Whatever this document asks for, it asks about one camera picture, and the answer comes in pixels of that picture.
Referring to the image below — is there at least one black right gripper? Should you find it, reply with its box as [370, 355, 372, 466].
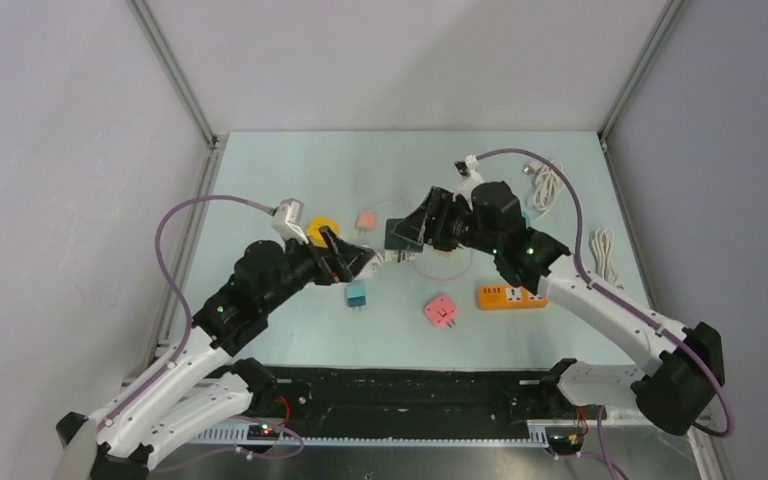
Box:
[391, 186, 501, 256]

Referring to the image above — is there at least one white cable of orange strip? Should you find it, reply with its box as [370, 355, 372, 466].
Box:
[589, 227, 625, 293]

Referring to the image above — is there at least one pink square plug adapter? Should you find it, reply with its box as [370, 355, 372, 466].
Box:
[423, 295, 458, 328]

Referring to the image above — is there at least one orange power strip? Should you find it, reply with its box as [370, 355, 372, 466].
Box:
[476, 284, 549, 311]

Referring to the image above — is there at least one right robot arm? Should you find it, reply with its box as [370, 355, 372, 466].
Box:
[390, 181, 725, 436]

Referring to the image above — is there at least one white cable of teal strip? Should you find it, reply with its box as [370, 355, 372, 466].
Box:
[523, 158, 565, 213]

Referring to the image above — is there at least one pink usb charger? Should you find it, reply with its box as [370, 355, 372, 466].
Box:
[355, 210, 378, 234]

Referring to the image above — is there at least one small teal plug adapter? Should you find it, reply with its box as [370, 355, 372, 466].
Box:
[344, 282, 367, 310]

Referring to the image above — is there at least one dark green dragon adapter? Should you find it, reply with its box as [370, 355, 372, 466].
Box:
[383, 217, 425, 254]

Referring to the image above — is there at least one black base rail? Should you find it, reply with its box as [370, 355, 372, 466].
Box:
[158, 364, 650, 442]

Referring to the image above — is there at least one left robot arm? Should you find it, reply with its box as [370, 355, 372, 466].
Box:
[54, 227, 376, 479]

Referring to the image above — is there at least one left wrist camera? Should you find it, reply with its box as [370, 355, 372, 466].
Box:
[270, 198, 310, 244]

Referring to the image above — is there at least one yellow cube socket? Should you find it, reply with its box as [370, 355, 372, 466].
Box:
[306, 216, 342, 250]

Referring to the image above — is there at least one white multicolour power strip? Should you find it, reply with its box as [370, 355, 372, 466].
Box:
[356, 250, 391, 280]

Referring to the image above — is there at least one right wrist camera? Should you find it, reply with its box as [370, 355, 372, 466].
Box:
[455, 155, 485, 202]

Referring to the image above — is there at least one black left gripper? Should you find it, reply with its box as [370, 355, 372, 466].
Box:
[260, 225, 373, 314]

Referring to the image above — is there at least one beige cube socket adapter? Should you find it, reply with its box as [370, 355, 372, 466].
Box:
[432, 246, 460, 257]

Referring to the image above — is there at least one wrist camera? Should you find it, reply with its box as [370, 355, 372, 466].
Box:
[270, 198, 310, 244]
[455, 155, 485, 202]

